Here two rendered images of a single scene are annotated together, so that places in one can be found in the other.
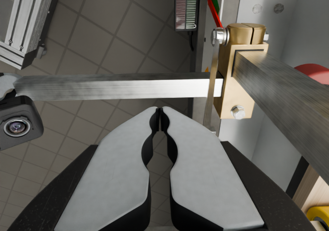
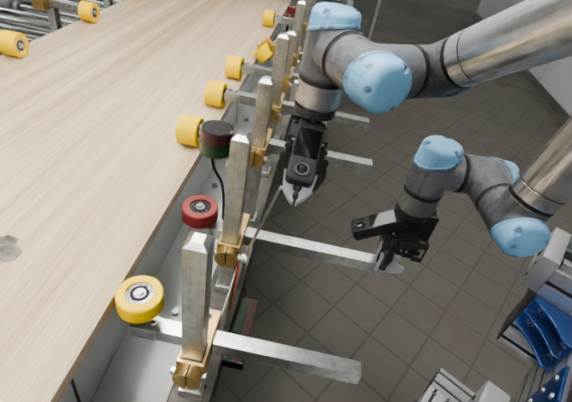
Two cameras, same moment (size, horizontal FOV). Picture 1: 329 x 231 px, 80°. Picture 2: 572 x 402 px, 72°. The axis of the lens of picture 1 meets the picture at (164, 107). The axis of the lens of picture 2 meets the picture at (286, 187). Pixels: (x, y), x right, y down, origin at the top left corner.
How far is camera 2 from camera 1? 65 cm
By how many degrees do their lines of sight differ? 23
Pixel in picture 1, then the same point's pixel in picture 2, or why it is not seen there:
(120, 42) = (309, 389)
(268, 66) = (234, 221)
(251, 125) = not seen: hidden behind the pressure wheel
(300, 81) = (231, 206)
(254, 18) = (178, 306)
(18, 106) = (356, 231)
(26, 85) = (368, 261)
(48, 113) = (427, 319)
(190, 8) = (243, 310)
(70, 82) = (340, 255)
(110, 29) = not seen: outside the picture
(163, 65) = not seen: hidden behind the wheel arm
